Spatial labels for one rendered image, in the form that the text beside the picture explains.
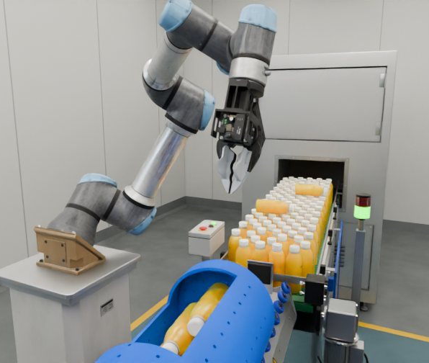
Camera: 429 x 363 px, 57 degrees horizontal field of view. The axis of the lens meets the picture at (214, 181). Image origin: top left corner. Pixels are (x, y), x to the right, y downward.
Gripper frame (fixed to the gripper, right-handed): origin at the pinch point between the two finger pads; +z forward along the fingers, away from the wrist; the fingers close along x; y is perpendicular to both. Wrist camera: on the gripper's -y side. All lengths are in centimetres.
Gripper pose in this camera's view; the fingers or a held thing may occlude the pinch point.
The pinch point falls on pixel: (232, 187)
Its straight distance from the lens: 78.5
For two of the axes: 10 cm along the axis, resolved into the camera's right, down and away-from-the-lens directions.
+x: 9.2, 1.5, -3.7
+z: -1.8, 9.8, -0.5
